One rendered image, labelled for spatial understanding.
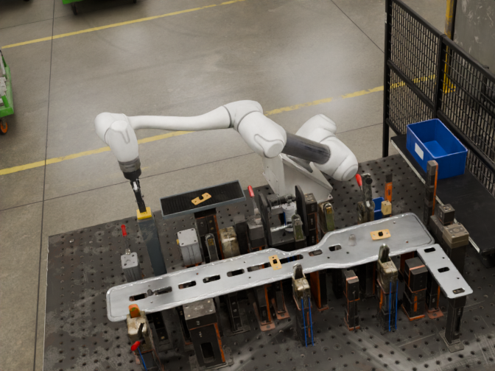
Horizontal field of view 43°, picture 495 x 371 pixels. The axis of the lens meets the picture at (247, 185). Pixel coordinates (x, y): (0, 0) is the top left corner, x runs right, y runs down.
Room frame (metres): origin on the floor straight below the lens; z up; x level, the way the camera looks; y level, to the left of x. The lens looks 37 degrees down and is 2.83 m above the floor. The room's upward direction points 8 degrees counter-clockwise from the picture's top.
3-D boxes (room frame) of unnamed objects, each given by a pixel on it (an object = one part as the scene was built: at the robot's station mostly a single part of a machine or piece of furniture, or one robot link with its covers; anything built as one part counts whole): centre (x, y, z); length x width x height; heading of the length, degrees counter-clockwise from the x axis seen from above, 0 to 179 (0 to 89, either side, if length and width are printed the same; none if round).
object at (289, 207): (2.09, -0.14, 0.94); 0.18 x 0.13 x 0.49; 98
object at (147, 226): (2.13, 0.46, 0.92); 0.08 x 0.08 x 0.44; 8
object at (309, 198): (2.12, -0.26, 0.91); 0.07 x 0.05 x 0.42; 8
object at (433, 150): (2.38, -0.90, 1.10); 0.30 x 0.17 x 0.13; 7
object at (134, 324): (1.60, 0.49, 0.88); 0.15 x 0.11 x 0.36; 8
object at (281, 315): (1.89, -0.07, 0.84); 0.13 x 0.05 x 0.29; 8
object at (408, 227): (1.86, -0.05, 1.00); 1.38 x 0.22 x 0.02; 98
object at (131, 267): (1.95, 0.54, 0.88); 0.11 x 0.10 x 0.36; 8
